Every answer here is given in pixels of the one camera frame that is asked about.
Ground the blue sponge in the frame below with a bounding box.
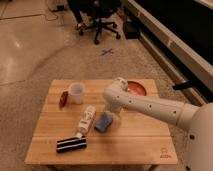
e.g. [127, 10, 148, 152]
[94, 112, 113, 133]

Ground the white plastic bottle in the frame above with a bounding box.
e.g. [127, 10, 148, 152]
[76, 106, 96, 138]

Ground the white ceramic cup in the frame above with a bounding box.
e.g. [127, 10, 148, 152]
[68, 83, 85, 105]

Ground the red bowl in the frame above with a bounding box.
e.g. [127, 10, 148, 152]
[128, 81, 147, 96]

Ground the person's leg and shoe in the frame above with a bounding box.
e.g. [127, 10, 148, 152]
[67, 0, 86, 30]

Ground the black office chair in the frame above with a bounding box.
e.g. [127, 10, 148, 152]
[79, 0, 121, 45]

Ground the wooden table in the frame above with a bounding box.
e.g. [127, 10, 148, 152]
[25, 80, 178, 166]

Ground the black box on floor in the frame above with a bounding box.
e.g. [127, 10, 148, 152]
[123, 19, 140, 39]

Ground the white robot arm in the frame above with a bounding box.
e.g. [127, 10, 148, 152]
[103, 77, 213, 171]

